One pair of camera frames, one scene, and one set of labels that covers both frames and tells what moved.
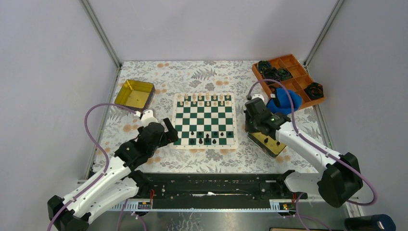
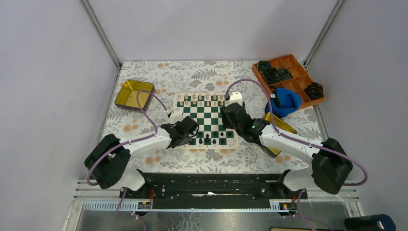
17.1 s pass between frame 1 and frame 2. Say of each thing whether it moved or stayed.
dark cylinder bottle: stayed
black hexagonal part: stayed
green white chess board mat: stayed
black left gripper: moved
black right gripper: moved
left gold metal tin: stayed
